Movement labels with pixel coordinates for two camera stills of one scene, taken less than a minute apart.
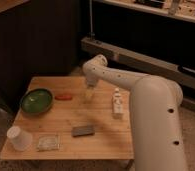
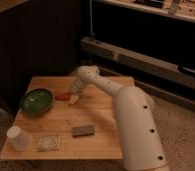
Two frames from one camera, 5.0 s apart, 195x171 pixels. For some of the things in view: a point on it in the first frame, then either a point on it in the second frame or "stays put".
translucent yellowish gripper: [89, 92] -> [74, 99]
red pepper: [64, 97] stays put
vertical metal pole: [91, 34] stays put
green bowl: [36, 101] stays put
